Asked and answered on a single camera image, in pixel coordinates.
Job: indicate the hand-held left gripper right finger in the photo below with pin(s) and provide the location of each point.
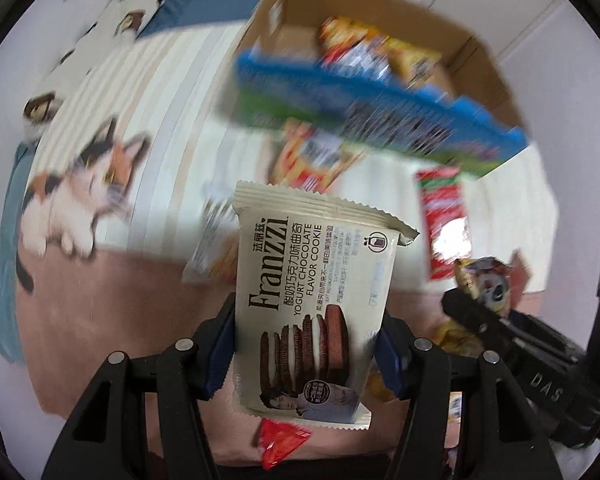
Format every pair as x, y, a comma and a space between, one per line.
389, 355

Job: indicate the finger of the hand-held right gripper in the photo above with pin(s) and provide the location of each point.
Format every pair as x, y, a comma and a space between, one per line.
472, 312

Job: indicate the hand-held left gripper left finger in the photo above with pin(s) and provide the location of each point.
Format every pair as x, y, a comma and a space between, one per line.
221, 342

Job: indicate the small cartoon print packet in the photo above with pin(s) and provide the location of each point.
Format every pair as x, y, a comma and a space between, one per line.
487, 280

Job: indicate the cream cookie packet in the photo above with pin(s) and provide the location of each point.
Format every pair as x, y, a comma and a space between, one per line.
310, 285

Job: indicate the red foil snack wrapper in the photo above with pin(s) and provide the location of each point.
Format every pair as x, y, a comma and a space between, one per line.
280, 445

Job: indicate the blue green printed cardboard box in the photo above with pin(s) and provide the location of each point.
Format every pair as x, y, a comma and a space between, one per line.
330, 105

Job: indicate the crinkled yellow snack packet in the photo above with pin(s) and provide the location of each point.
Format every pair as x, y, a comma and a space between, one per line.
457, 340

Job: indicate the small cream snack packet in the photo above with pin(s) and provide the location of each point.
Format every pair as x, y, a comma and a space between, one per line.
212, 250

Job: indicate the long red snack packet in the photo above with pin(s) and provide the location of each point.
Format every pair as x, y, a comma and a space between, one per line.
442, 210

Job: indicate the red orange snack packet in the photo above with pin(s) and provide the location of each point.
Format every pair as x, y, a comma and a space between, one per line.
305, 160

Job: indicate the striped cat printed blanket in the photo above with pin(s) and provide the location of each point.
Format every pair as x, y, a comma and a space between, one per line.
155, 135

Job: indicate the yellow red snack bag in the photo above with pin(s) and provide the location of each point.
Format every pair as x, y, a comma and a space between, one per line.
345, 40

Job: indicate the white cat print pillow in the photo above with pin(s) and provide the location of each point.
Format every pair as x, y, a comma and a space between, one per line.
110, 20

